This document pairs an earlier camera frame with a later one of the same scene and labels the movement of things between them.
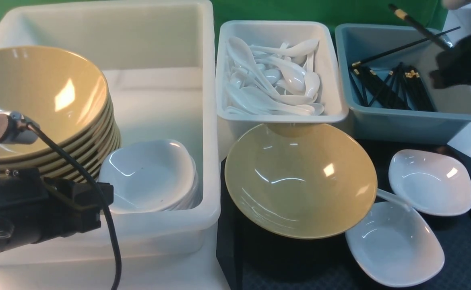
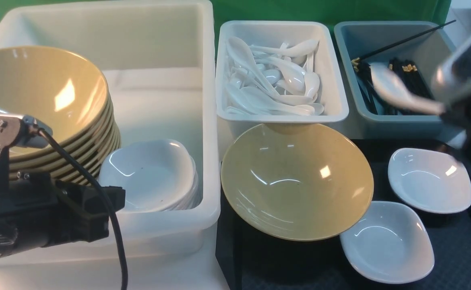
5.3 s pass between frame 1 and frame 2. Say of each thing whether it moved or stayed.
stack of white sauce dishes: stayed
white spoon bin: stayed
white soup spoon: moved
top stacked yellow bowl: stayed
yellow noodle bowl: stayed
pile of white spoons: stayed
